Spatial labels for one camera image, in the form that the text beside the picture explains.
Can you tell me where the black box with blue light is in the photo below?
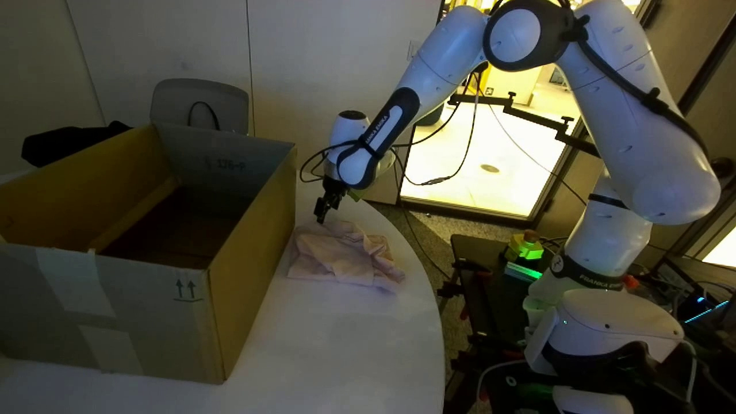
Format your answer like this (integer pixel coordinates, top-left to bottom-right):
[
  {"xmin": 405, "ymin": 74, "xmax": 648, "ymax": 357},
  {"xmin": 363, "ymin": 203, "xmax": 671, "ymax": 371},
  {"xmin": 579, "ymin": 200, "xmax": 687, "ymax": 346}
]
[{"xmin": 676, "ymin": 292, "xmax": 736, "ymax": 331}]

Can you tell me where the black articulated stand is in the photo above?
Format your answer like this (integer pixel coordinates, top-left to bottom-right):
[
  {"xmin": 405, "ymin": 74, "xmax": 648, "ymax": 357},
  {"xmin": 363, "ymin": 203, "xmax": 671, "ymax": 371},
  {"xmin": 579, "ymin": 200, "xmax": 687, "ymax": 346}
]
[{"xmin": 447, "ymin": 91, "xmax": 602, "ymax": 158}]

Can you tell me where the crumpled pink shirt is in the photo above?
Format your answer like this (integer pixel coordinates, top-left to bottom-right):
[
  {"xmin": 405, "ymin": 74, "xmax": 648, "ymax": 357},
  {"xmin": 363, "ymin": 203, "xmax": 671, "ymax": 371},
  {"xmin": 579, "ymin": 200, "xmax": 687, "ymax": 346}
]
[{"xmin": 286, "ymin": 218, "xmax": 407, "ymax": 294}]

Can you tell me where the clamp with red handle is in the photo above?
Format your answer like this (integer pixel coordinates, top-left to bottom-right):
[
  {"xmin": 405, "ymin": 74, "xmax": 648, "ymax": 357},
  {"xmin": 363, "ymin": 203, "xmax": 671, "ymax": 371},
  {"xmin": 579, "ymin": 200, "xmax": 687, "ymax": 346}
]
[{"xmin": 436, "ymin": 259, "xmax": 490, "ymax": 301}]

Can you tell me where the black cable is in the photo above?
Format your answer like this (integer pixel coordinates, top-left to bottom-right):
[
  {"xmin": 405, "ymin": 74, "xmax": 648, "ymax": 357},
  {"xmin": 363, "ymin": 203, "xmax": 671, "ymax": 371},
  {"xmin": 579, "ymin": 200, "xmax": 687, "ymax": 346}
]
[{"xmin": 396, "ymin": 69, "xmax": 482, "ymax": 187}]

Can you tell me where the yellow emergency stop button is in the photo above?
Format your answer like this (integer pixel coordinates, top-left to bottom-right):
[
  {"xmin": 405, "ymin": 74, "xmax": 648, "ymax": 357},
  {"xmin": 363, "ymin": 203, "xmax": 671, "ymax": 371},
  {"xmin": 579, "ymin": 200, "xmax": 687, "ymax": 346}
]
[{"xmin": 504, "ymin": 229, "xmax": 545, "ymax": 262}]

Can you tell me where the large open cardboard box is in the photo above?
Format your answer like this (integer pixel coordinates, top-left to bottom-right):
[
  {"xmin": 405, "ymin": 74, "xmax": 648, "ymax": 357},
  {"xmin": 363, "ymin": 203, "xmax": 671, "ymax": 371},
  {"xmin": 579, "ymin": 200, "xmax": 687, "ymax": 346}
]
[{"xmin": 0, "ymin": 122, "xmax": 298, "ymax": 385}]

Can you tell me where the black cloth bundle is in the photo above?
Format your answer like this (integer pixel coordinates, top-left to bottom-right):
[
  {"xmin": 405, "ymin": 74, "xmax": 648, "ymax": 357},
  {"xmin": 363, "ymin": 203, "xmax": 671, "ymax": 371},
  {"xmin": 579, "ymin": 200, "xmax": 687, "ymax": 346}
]
[{"xmin": 21, "ymin": 120, "xmax": 133, "ymax": 169}]

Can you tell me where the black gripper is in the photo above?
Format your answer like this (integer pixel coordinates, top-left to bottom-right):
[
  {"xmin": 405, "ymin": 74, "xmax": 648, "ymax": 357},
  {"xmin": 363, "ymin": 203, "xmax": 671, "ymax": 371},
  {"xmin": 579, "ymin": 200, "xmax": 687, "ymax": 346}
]
[{"xmin": 313, "ymin": 175, "xmax": 350, "ymax": 225}]

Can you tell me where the black robot stand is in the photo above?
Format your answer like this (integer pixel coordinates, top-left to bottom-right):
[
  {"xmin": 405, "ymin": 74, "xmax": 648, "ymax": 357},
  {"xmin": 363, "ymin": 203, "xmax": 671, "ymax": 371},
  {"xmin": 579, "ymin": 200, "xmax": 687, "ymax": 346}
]
[{"xmin": 436, "ymin": 232, "xmax": 736, "ymax": 414}]

